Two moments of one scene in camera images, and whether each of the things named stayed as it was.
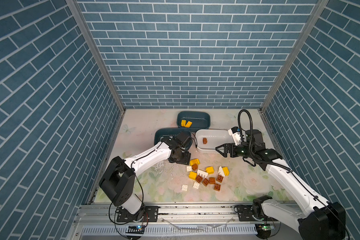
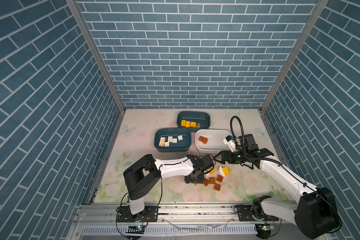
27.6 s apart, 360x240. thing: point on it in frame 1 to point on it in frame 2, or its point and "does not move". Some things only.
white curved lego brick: x=221 y=172 does not move
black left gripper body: x=174 y=159 to x=198 y=179
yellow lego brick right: x=226 y=171 does not move
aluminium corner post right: x=312 y=22 does not move
